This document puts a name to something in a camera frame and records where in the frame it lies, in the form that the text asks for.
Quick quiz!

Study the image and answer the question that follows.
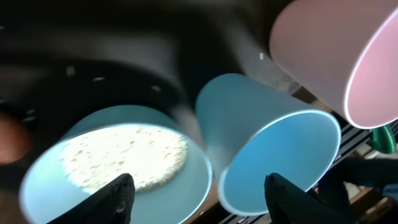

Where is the cooked white rice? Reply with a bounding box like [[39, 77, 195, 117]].
[[60, 124, 188, 194]]

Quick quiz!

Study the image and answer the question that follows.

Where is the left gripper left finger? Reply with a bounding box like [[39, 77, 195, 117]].
[[49, 173, 135, 224]]

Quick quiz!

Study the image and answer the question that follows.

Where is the small pink cup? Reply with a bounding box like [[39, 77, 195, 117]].
[[269, 0, 397, 129]]

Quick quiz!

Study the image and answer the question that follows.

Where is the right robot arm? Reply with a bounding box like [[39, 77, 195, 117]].
[[318, 157, 397, 223]]

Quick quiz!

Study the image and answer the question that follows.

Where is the orange carrot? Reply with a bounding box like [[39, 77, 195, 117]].
[[1, 113, 32, 165]]

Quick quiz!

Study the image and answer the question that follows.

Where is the small blue cup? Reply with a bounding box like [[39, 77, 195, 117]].
[[195, 73, 341, 216]]

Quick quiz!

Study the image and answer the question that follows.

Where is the light blue rice bowl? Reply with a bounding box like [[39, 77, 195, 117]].
[[18, 104, 214, 224]]

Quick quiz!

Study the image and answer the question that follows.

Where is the brown serving tray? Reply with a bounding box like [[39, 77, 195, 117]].
[[1, 17, 299, 150]]

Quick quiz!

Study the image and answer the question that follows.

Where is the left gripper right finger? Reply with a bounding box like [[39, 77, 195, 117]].
[[264, 173, 349, 224]]

